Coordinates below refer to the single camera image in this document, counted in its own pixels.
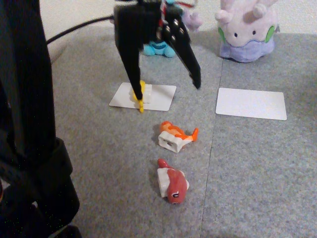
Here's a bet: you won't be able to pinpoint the red tuna sushi toy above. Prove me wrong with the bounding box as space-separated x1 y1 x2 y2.
157 158 190 205

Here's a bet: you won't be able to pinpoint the white rectangular card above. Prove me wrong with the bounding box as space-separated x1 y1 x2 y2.
108 82 177 112
215 87 288 121

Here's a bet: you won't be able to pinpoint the yellow egg sushi toy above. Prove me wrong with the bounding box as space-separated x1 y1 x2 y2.
129 79 153 113

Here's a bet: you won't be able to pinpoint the purple Goomy plush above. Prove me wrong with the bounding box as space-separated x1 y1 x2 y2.
214 0 280 63

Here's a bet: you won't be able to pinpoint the red white servo wire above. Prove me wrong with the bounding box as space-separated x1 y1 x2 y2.
158 0 197 33

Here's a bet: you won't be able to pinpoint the black cable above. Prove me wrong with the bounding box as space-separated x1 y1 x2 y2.
46 15 116 46

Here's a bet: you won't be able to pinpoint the orange shrimp sushi toy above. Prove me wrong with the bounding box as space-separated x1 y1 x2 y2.
158 120 200 153

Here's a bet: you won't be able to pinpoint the blue Wooper plush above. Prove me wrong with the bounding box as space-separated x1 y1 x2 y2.
143 0 204 58

